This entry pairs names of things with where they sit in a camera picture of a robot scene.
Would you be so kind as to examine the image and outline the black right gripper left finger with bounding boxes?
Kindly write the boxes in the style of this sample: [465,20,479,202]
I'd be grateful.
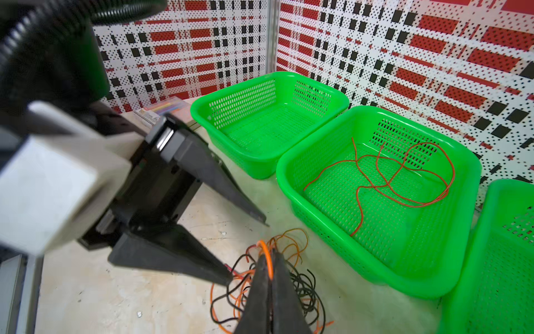
[234,256,271,334]

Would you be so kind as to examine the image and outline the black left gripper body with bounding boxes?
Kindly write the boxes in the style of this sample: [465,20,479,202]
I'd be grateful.
[77,116,202,251]

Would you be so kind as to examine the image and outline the black thin cable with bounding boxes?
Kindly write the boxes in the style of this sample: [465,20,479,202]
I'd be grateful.
[209,250,327,334]

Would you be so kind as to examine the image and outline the middle green plastic basket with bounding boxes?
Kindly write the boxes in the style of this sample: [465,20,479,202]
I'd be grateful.
[276,106,482,299]

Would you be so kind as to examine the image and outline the pink red thick cable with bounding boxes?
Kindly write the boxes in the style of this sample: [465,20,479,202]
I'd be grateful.
[224,245,259,281]

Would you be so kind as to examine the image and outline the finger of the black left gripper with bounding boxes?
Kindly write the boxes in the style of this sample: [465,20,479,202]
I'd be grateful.
[108,224,232,285]
[160,121,267,225]

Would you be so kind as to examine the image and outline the green plastic basket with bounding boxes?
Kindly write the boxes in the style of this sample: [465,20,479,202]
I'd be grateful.
[276,106,482,299]
[437,180,533,333]
[191,72,349,180]

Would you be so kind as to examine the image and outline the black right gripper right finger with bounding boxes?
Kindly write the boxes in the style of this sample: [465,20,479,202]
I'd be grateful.
[272,250,312,334]

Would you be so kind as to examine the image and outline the coloured marker pack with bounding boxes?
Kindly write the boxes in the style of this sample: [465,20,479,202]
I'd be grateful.
[133,97,193,127]

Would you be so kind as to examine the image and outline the left green plastic basket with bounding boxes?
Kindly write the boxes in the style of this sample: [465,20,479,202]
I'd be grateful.
[191,72,349,180]

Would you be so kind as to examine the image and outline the right green plastic basket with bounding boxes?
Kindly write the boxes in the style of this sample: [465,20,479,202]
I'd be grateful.
[437,180,533,333]

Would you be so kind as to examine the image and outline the metal base rail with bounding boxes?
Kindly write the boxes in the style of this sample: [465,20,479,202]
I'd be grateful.
[1,246,44,333]

